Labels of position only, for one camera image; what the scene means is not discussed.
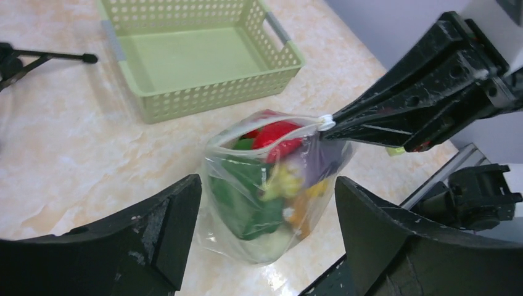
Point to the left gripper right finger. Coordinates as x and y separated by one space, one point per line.
393 251

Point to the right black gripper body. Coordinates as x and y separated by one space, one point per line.
503 89

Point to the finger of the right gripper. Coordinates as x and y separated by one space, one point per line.
442 63
414 121

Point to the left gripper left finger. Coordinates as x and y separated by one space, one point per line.
140 250

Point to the purple toy eggplant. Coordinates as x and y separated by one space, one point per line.
317 159

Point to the green toy cabbage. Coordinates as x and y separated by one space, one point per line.
234 183

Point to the yellow toy lemon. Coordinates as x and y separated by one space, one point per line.
286 180

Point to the red toy chili pepper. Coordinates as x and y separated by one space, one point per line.
268 134

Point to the clear zip top bag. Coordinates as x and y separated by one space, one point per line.
212 233

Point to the orange toy ginger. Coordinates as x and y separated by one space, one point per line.
298 208

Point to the small light green block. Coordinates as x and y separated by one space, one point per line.
395 151

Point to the light green plastic basket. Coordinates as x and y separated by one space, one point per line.
179 58

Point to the pink microphone on tripod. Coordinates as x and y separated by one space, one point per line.
17 63

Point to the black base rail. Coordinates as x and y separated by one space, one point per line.
335 281

